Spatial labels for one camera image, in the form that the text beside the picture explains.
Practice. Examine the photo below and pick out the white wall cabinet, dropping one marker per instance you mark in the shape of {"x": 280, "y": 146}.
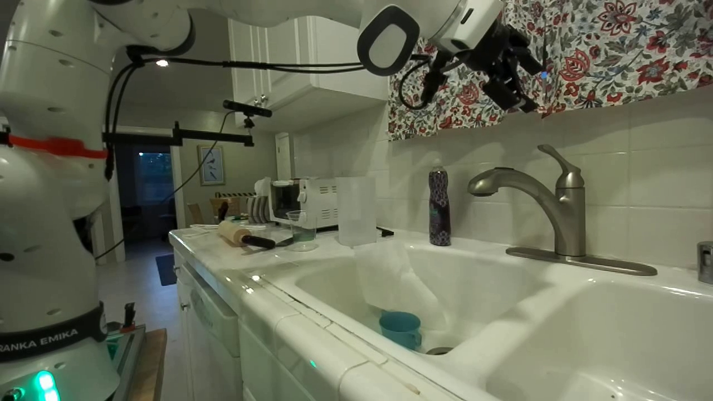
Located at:
{"x": 319, "y": 58}

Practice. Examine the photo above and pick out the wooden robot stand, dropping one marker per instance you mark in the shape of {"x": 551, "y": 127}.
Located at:
{"x": 150, "y": 369}

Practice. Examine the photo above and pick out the brown wooden rack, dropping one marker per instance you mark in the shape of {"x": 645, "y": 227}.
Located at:
{"x": 232, "y": 204}

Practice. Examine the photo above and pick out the metal sink drain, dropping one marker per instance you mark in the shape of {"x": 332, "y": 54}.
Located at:
{"x": 440, "y": 351}

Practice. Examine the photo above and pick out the dark purple soap bottle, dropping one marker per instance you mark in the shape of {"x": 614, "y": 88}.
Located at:
{"x": 440, "y": 208}

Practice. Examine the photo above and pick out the white double sink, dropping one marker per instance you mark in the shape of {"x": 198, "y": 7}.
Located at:
{"x": 521, "y": 312}

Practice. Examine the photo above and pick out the clear plastic pitcher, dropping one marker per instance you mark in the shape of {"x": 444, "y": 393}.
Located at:
{"x": 357, "y": 212}

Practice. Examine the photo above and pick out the white plastic bag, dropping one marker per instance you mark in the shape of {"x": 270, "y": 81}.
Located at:
{"x": 390, "y": 280}

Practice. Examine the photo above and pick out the blue cup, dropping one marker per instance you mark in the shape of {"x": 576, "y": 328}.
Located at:
{"x": 403, "y": 328}

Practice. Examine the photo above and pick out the white base cabinet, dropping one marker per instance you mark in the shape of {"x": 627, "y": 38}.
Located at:
{"x": 215, "y": 325}

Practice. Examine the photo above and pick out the round ceiling light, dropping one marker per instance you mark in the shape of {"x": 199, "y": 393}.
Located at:
{"x": 162, "y": 64}

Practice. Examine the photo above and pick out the brushed nickel faucet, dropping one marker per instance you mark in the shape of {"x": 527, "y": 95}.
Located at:
{"x": 570, "y": 224}

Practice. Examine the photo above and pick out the floral curtain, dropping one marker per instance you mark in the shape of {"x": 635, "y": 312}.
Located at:
{"x": 615, "y": 52}

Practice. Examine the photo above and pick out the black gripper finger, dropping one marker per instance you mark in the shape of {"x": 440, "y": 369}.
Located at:
{"x": 516, "y": 96}
{"x": 532, "y": 60}

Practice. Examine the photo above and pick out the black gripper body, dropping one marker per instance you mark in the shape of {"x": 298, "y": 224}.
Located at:
{"x": 495, "y": 56}

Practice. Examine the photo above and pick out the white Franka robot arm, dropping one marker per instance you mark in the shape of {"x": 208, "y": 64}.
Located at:
{"x": 45, "y": 224}

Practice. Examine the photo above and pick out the black mounted camera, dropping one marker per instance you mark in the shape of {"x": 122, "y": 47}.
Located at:
{"x": 248, "y": 108}

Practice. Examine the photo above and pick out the blue rug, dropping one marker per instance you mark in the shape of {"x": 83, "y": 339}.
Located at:
{"x": 165, "y": 267}

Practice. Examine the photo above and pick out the framed wall picture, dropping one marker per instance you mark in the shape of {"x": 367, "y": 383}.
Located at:
{"x": 212, "y": 165}

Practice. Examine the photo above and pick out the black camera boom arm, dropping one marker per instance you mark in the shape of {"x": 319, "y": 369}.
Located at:
{"x": 201, "y": 137}

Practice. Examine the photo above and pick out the white coffee maker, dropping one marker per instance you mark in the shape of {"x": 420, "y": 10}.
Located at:
{"x": 305, "y": 202}

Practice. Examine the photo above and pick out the chrome sink fitting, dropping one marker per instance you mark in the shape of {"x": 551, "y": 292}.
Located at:
{"x": 708, "y": 261}

